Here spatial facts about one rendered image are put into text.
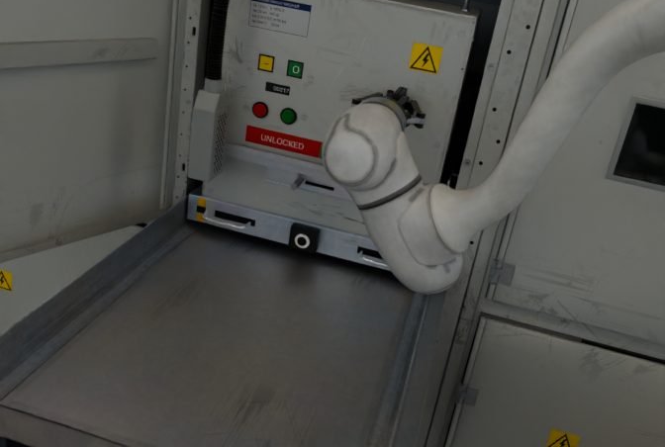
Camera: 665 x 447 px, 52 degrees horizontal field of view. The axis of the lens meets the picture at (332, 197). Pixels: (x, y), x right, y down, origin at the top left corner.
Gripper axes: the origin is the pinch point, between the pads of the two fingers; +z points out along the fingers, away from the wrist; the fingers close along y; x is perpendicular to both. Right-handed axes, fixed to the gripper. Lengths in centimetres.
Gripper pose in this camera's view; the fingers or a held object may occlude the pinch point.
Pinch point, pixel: (399, 98)
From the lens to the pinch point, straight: 127.0
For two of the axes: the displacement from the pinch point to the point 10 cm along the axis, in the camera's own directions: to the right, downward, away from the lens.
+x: 1.5, -9.1, -3.7
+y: 9.6, 2.3, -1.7
